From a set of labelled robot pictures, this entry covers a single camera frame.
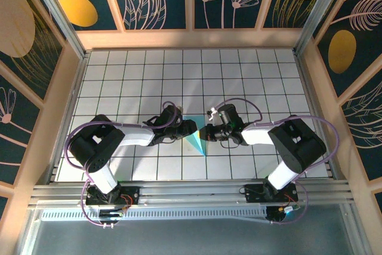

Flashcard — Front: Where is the light blue cloth shirt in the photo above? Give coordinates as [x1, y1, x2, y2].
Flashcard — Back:
[182, 114, 210, 157]

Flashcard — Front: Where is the grey metal sheet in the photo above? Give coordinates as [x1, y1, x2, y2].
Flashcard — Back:
[29, 219, 356, 255]

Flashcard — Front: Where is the wide aluminium extrusion beam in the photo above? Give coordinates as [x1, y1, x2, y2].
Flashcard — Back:
[28, 179, 358, 208]

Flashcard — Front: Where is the black connector module green light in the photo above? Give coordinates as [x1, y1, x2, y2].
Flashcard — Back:
[97, 207, 125, 223]

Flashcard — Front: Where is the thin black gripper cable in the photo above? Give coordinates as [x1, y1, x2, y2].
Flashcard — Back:
[220, 138, 241, 149]

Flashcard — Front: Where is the black base plate of right arm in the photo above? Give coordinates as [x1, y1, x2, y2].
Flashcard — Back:
[244, 183, 298, 204]

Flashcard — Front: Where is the black base plate of left arm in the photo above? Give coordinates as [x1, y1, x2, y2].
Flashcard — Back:
[85, 185, 140, 207]

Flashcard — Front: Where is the white slotted cable duct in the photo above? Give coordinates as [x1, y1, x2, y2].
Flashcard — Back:
[40, 207, 269, 222]

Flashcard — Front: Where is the aluminium side rail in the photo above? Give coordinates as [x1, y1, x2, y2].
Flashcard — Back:
[293, 48, 341, 180]
[44, 48, 92, 184]

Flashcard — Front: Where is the black round mount circuit board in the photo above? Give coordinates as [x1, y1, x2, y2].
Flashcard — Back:
[264, 204, 301, 225]

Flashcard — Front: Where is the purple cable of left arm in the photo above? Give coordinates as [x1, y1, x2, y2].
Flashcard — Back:
[64, 100, 180, 228]

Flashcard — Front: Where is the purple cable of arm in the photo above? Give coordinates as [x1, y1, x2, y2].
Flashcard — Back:
[64, 100, 180, 228]
[213, 97, 340, 226]

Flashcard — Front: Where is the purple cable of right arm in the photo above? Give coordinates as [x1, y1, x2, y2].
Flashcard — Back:
[213, 97, 340, 226]

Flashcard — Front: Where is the aluminium upright post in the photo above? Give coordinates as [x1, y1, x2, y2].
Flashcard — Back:
[294, 0, 350, 56]
[24, 0, 87, 60]

